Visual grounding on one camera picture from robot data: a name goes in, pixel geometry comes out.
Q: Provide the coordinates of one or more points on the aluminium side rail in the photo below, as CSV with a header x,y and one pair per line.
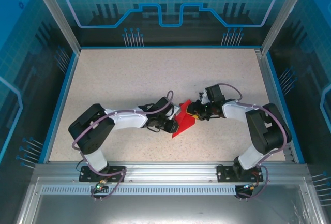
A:
x,y
267,79

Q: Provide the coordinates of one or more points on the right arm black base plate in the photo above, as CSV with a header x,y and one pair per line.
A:
x,y
223,173

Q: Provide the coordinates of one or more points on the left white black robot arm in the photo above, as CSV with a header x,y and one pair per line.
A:
x,y
129,119

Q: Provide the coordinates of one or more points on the brushed metal sheet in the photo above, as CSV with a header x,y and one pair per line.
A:
x,y
168,211

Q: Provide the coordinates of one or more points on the long aluminium base rail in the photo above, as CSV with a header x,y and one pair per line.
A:
x,y
170,171

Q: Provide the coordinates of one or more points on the aluminium corner post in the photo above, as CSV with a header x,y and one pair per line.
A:
x,y
283,14
58,14

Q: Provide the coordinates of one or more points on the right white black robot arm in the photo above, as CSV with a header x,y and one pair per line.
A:
x,y
235,111

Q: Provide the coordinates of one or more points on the aluminium frame rail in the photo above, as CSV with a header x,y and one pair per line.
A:
x,y
29,203
314,203

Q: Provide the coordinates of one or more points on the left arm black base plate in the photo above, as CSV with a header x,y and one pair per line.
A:
x,y
113,169

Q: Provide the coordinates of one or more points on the blue table edge strip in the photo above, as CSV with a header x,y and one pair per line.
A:
x,y
61,105
279,92
168,47

